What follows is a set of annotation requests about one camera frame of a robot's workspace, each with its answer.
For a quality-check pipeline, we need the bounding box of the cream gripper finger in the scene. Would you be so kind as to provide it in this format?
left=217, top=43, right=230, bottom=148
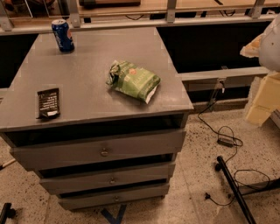
left=240, top=34, right=263, bottom=58
left=244, top=72, right=280, bottom=126

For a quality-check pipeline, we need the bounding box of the blue pepsi can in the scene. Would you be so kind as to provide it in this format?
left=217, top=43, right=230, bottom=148
left=52, top=19, right=74, bottom=53

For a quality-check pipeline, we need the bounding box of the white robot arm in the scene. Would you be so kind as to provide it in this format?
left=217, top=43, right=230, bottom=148
left=240, top=15, right=280, bottom=126

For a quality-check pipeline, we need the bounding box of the grey metal railing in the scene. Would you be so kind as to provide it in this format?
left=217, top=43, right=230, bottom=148
left=0, top=0, right=280, bottom=35

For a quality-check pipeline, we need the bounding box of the black power adapter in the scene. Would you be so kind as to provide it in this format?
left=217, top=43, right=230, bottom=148
left=217, top=138, right=234, bottom=148

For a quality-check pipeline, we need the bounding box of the black metal stand leg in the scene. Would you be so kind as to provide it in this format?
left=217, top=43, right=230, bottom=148
left=217, top=156, right=256, bottom=224

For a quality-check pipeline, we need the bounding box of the green chip bag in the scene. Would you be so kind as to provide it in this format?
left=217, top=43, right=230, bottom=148
left=107, top=60, right=161, bottom=104

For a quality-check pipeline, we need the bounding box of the grey drawer cabinet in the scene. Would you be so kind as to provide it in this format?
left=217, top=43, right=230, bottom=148
left=0, top=28, right=193, bottom=200

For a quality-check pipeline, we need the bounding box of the bottom grey drawer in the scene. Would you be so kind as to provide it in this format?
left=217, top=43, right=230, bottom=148
left=58, top=183, right=170, bottom=210

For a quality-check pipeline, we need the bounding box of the grey drawer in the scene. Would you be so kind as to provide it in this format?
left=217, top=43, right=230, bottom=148
left=58, top=183, right=170, bottom=210
left=10, top=129, right=186, bottom=171
left=40, top=162, right=175, bottom=195

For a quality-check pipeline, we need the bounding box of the top grey drawer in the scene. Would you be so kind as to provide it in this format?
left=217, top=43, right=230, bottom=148
left=10, top=129, right=186, bottom=171

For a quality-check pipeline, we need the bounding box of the middle grey drawer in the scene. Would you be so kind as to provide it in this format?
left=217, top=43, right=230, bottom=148
left=40, top=162, right=175, bottom=195

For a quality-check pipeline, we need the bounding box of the black object bottom left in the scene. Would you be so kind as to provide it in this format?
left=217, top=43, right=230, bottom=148
left=0, top=203, right=16, bottom=224

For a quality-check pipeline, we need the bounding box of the black floor cable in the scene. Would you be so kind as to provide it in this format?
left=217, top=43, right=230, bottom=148
left=197, top=84, right=271, bottom=207

